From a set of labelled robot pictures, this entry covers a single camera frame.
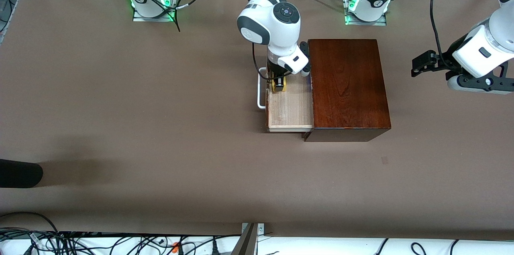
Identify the dark wooden cabinet casing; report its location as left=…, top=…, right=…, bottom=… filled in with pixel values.
left=302, top=39, right=392, bottom=142

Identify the grey diagonal bar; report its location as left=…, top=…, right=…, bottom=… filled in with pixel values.
left=231, top=223, right=257, bottom=255

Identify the small metal edge bracket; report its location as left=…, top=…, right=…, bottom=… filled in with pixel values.
left=241, top=223, right=265, bottom=243

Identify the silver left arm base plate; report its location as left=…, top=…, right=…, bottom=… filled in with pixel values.
left=345, top=0, right=387, bottom=26

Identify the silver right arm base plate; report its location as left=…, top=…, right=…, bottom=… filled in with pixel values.
left=133, top=0, right=174, bottom=22

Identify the tangled black cable bundle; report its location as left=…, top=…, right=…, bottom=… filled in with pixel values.
left=0, top=227, right=241, bottom=255

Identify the brown table cover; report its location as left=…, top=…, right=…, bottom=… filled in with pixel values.
left=0, top=0, right=514, bottom=241

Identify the black arched cable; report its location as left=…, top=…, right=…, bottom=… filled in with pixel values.
left=0, top=212, right=60, bottom=233

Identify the wooden drawer with white handle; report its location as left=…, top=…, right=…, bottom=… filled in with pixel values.
left=257, top=67, right=314, bottom=133

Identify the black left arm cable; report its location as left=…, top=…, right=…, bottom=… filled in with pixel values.
left=430, top=0, right=458, bottom=71

